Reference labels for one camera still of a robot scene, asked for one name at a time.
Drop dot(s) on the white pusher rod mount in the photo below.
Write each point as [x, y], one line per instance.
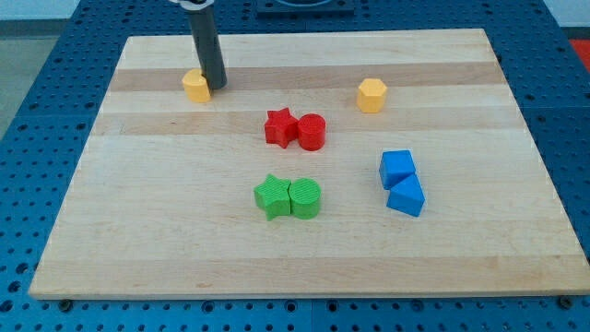
[193, 4]

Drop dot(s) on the yellow heart block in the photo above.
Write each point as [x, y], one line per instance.
[195, 86]

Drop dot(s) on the wooden board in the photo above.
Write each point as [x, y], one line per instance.
[161, 204]

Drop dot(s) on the red star block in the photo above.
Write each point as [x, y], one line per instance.
[281, 127]

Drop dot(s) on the red cylinder block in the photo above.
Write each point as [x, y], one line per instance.
[311, 131]

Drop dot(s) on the yellow hexagon block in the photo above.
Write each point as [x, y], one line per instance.
[371, 95]

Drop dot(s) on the green star block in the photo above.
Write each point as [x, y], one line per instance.
[272, 196]

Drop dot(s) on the green cylinder block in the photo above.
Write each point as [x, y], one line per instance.
[305, 198]

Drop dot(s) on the blue cube block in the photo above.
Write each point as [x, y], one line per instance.
[395, 166]

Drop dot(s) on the blue triangle block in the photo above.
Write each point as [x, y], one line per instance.
[407, 196]

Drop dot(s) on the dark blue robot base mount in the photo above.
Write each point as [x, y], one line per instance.
[274, 8]

